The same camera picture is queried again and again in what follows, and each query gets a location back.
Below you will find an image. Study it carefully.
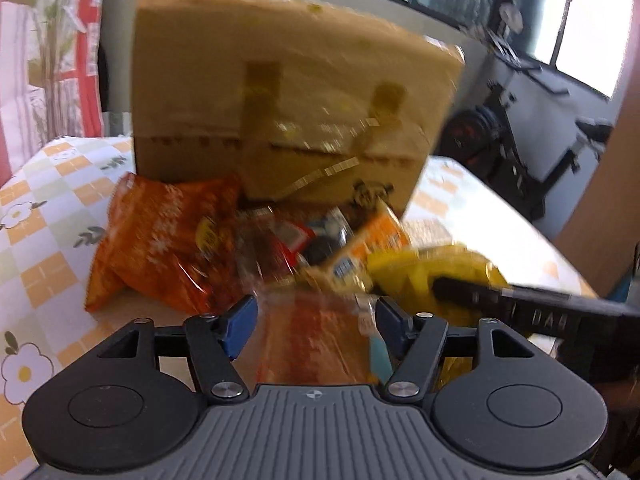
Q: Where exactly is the orange white cracker packet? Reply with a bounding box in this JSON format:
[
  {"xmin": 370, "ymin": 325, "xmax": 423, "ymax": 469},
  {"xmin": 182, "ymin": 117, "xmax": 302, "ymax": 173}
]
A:
[{"xmin": 300, "ymin": 200, "xmax": 412, "ymax": 293}]

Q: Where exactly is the yellow snack bag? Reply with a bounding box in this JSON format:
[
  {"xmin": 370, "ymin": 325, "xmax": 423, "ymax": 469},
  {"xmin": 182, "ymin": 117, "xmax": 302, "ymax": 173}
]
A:
[{"xmin": 367, "ymin": 245, "xmax": 507, "ymax": 333}]

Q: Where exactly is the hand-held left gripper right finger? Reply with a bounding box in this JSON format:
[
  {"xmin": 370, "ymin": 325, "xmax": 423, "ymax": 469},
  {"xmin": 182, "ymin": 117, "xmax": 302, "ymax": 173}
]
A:
[{"xmin": 375, "ymin": 296, "xmax": 541, "ymax": 404}]

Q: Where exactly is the orange snack bag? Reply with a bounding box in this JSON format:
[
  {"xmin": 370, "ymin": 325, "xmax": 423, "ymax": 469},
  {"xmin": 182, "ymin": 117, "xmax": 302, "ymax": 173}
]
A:
[{"xmin": 84, "ymin": 172, "xmax": 246, "ymax": 316}]

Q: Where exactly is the clear orange snack packet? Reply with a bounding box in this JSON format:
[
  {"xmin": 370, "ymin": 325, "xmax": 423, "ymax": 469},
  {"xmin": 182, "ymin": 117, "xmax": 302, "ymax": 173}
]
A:
[{"xmin": 256, "ymin": 285, "xmax": 375, "ymax": 387}]

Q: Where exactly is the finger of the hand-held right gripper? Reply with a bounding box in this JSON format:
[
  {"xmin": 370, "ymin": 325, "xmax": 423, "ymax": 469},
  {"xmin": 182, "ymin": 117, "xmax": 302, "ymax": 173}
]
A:
[{"xmin": 432, "ymin": 275, "xmax": 516, "ymax": 312}]

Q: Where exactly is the brown cardboard box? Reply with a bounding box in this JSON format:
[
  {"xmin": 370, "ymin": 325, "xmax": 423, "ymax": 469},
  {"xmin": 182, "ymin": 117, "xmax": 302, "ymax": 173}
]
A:
[{"xmin": 131, "ymin": 0, "xmax": 466, "ymax": 216}]

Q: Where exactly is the black exercise bike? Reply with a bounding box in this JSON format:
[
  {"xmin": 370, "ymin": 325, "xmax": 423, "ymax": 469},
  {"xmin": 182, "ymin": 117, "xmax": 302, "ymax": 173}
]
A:
[{"xmin": 440, "ymin": 72, "xmax": 617, "ymax": 222}]

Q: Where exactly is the dark snack packet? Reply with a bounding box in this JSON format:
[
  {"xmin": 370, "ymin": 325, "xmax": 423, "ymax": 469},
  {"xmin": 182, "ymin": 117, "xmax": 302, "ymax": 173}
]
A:
[{"xmin": 300, "ymin": 207, "xmax": 354, "ymax": 267}]

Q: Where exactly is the printed curtain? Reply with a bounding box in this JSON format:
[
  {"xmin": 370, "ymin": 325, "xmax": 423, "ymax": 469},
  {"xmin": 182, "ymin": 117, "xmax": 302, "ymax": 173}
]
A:
[{"xmin": 0, "ymin": 0, "xmax": 108, "ymax": 173}]

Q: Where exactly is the red packet with barcode label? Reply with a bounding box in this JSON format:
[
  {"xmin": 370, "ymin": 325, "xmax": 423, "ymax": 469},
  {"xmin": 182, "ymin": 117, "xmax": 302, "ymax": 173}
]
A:
[{"xmin": 235, "ymin": 211, "xmax": 314, "ymax": 282}]

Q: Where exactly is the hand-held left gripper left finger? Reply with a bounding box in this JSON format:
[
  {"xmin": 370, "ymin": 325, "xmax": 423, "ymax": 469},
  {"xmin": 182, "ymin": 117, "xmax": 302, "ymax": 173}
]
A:
[{"xmin": 97, "ymin": 294, "xmax": 259, "ymax": 404}]

